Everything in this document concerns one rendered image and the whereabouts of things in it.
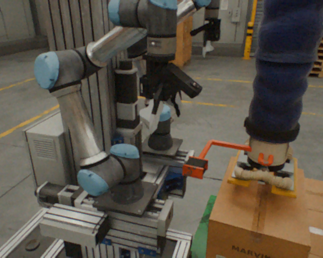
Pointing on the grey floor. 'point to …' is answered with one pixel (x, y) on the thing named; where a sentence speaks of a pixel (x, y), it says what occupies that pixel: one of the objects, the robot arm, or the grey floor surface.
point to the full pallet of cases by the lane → (183, 43)
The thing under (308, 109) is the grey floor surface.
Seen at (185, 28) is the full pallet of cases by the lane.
